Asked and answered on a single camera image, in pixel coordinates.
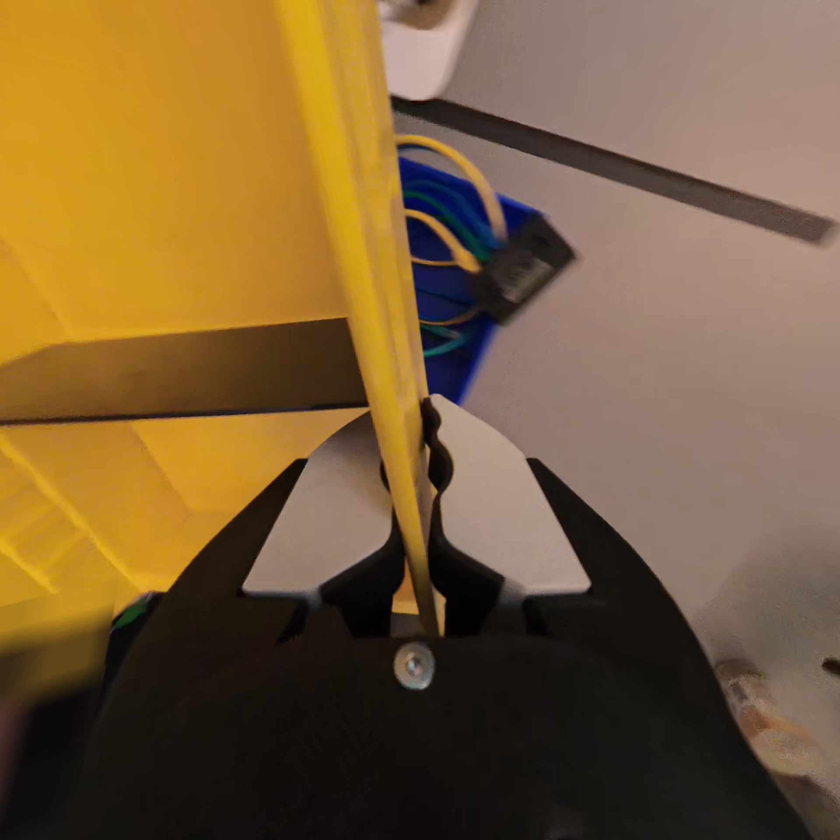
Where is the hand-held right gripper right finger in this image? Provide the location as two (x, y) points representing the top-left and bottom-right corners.
(420, 394), (593, 631)

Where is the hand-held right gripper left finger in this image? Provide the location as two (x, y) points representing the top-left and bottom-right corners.
(241, 407), (404, 635)

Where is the blue plastic bin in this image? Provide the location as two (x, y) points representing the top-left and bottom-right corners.
(397, 156), (546, 404)

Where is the black ethernet switch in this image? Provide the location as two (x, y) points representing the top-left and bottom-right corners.
(471, 217), (577, 326)

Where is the green ethernet cable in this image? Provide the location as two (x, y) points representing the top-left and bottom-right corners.
(403, 190), (506, 358)

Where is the blue ethernet cable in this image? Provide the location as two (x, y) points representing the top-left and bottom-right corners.
(403, 177), (500, 263)

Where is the yellow ethernet cable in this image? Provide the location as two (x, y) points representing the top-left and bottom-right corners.
(394, 134), (509, 329)

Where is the yellow plastic bin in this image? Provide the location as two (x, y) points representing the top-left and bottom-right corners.
(0, 0), (447, 683)

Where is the white document stand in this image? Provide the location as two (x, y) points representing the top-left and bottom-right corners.
(381, 0), (480, 101)

